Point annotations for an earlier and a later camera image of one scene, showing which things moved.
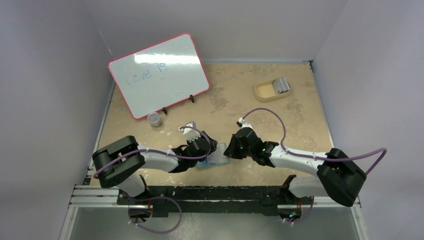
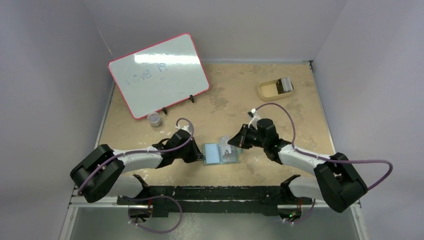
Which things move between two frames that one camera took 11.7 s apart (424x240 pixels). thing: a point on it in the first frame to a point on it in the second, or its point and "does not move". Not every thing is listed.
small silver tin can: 154,119 does not move
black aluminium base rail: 211,200 does not move
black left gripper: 189,142 to 197,155
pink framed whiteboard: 159,76 does not move
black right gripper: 232,148 to 244,138
